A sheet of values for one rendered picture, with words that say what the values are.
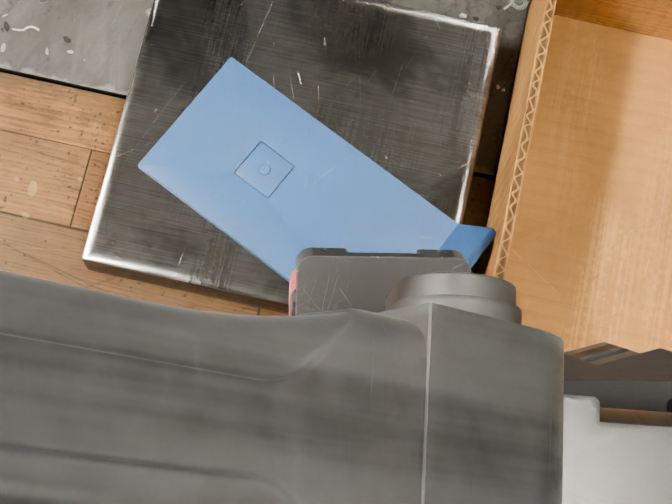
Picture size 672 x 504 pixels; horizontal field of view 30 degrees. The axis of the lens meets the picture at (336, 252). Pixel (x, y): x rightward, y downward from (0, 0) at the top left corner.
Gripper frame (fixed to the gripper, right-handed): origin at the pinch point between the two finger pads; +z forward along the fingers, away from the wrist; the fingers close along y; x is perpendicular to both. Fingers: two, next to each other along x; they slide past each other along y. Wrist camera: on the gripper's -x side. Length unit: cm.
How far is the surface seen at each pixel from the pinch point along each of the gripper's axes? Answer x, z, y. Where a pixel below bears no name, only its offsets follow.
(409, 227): -2.4, 2.9, 3.6
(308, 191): 2.3, 3.8, 5.0
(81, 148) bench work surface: 13.3, 7.5, 6.2
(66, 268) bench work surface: 13.7, 4.6, 0.9
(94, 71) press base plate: 12.8, 9.5, 9.8
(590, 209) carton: -11.5, 5.0, 4.1
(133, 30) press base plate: 11.0, 10.5, 11.8
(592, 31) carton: -12.1, 9.5, 12.4
